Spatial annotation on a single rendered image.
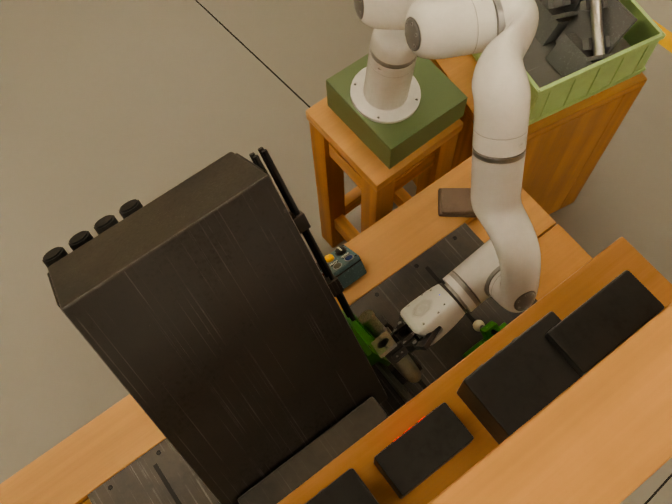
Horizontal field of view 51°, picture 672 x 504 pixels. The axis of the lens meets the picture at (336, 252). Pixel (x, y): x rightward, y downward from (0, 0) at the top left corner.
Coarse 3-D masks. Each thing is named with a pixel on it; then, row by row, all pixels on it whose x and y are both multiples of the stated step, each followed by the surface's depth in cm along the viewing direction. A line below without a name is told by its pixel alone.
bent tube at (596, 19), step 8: (592, 0) 191; (600, 0) 191; (592, 8) 192; (600, 8) 191; (592, 16) 192; (600, 16) 191; (592, 24) 193; (600, 24) 192; (592, 32) 193; (600, 32) 192; (592, 40) 194; (600, 40) 192; (600, 48) 193
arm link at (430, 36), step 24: (360, 0) 152; (384, 0) 146; (408, 0) 139; (432, 0) 119; (456, 0) 118; (480, 0) 118; (384, 24) 150; (408, 24) 120; (432, 24) 117; (456, 24) 117; (480, 24) 118; (432, 48) 119; (456, 48) 119; (480, 48) 121
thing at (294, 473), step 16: (368, 400) 128; (352, 416) 127; (368, 416) 127; (384, 416) 127; (336, 432) 126; (352, 432) 126; (368, 432) 126; (304, 448) 125; (320, 448) 125; (336, 448) 125; (288, 464) 124; (304, 464) 124; (320, 464) 124; (272, 480) 123; (288, 480) 123; (304, 480) 123; (240, 496) 123; (256, 496) 122; (272, 496) 122
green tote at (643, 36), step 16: (624, 0) 202; (640, 16) 199; (640, 32) 202; (656, 32) 196; (640, 48) 194; (592, 64) 191; (608, 64) 194; (624, 64) 199; (640, 64) 204; (560, 80) 189; (576, 80) 193; (592, 80) 198; (608, 80) 203; (624, 80) 209; (544, 96) 192; (560, 96) 197; (576, 96) 202; (544, 112) 201
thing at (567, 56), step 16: (608, 0) 193; (576, 16) 201; (608, 16) 194; (624, 16) 190; (576, 32) 202; (608, 32) 195; (624, 32) 191; (560, 48) 201; (576, 48) 197; (608, 48) 196; (560, 64) 202; (576, 64) 198
